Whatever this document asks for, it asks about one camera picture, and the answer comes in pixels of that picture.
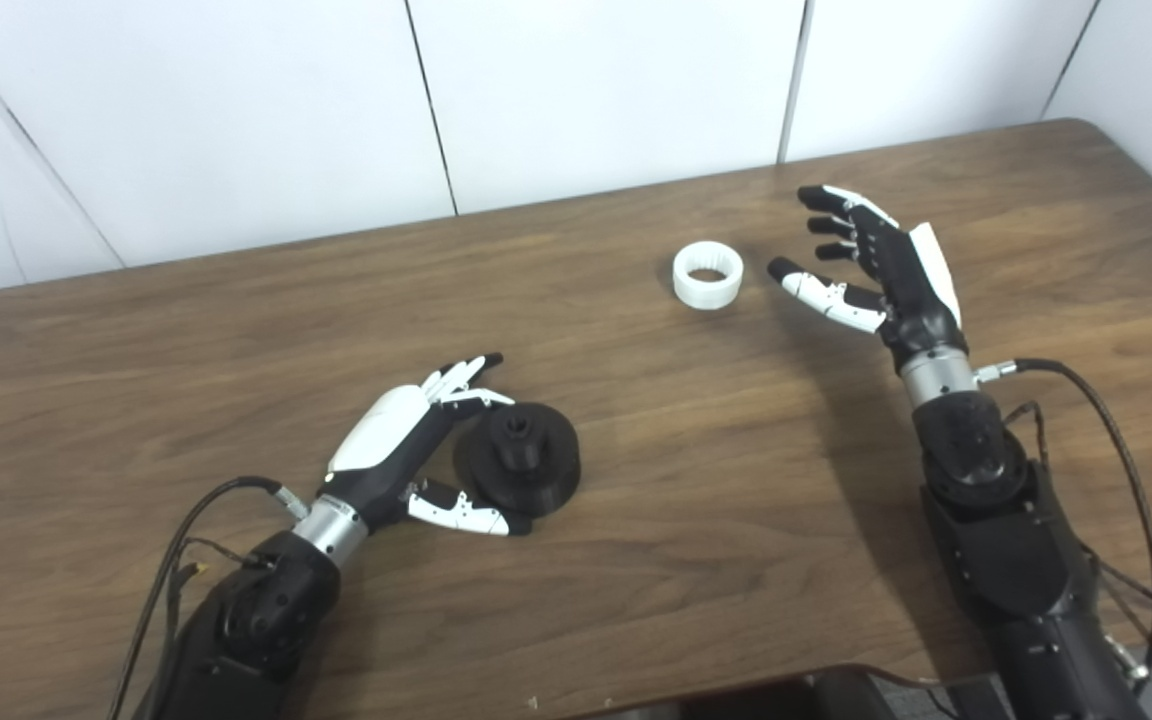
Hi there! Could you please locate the white toothed plastic ring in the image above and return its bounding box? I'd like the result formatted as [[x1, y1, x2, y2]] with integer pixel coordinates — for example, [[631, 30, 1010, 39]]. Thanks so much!
[[673, 242, 745, 311]]

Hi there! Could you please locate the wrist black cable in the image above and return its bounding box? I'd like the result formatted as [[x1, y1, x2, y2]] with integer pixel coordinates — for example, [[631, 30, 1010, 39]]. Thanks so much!
[[108, 476, 312, 720], [976, 358, 1152, 691]]

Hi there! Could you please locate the round black plastic part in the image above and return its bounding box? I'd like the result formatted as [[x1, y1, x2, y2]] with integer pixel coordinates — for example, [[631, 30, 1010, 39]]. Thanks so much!
[[452, 402, 582, 519]]

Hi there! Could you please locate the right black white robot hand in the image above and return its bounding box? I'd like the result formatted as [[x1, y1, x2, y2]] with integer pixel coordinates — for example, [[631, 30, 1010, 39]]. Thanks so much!
[[768, 185, 969, 373]]

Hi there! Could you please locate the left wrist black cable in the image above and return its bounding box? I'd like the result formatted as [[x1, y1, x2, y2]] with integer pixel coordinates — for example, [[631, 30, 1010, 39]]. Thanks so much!
[[108, 476, 312, 720]]

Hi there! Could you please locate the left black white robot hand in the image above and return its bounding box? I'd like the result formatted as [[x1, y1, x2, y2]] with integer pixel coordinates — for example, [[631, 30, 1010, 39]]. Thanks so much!
[[321, 352, 534, 538]]

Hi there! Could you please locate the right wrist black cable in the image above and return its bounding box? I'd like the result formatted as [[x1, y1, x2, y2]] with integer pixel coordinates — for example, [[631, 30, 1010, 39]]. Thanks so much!
[[976, 358, 1152, 691]]

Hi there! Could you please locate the left thin wire yellow plug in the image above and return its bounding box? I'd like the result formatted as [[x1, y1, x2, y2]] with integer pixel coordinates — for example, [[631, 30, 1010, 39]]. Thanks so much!
[[164, 537, 269, 646]]

